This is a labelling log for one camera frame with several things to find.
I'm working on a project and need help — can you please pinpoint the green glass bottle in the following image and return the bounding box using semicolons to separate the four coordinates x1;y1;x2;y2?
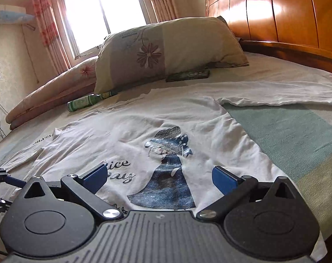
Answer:
67;90;118;113

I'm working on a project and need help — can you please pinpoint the wooden headboard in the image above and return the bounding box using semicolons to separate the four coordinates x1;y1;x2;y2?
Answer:
205;0;332;76

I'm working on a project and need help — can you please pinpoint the folded pink floral quilt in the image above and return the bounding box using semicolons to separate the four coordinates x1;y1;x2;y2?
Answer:
5;57;99;131

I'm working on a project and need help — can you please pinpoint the pink checked curtain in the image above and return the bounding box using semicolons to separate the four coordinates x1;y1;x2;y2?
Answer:
31;0;72;75
143;0;179;23

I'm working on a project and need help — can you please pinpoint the dark patterned phone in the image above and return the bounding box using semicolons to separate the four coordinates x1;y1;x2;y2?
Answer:
165;69;211;83

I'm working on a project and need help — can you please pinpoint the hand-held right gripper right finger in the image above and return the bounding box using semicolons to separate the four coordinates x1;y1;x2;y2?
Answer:
196;166;298;221

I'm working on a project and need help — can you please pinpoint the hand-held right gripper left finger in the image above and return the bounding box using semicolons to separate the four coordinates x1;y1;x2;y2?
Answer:
23;163;126;221

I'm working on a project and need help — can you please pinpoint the floral beige pillow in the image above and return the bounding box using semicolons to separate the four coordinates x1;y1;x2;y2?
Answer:
94;16;249;95

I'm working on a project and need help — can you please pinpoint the window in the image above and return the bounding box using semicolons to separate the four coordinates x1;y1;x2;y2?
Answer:
56;0;159;61

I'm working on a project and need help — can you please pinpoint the white air conditioner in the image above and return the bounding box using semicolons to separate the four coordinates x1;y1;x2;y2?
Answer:
0;3;35;26

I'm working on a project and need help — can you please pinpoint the white long-sleeved shirt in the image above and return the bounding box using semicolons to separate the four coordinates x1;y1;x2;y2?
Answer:
0;80;332;262

